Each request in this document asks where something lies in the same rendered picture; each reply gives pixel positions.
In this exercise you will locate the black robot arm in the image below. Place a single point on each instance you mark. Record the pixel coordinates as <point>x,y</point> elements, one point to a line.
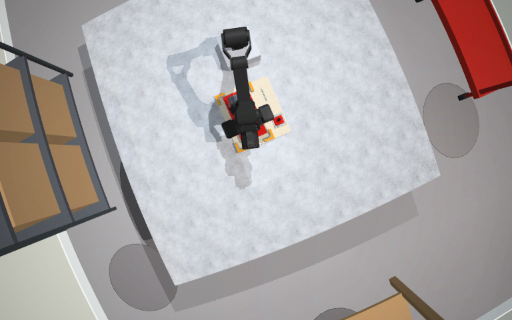
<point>244,111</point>

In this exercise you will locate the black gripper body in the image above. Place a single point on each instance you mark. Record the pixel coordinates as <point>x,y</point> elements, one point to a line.
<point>230,129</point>

